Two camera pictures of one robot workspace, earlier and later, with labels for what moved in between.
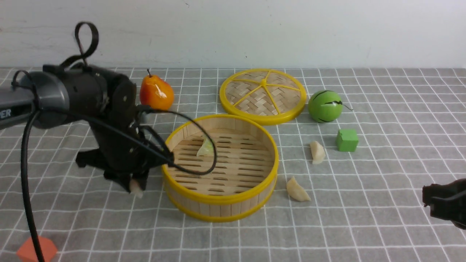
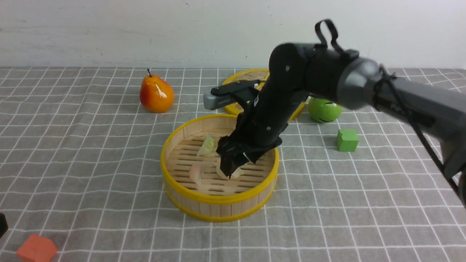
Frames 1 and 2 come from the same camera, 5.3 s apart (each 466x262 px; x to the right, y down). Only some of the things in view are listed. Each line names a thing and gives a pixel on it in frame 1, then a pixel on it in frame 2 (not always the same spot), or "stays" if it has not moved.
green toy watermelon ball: (325, 106) stays
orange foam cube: (26, 252) stays
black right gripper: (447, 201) to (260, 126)
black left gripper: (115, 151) to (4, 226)
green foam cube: (347, 140) stays
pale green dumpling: (206, 148) stays
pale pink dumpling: (134, 188) to (195, 174)
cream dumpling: (296, 191) to (236, 174)
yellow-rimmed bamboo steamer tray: (243, 182) stays
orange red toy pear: (156, 93) stays
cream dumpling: (318, 152) to (218, 171)
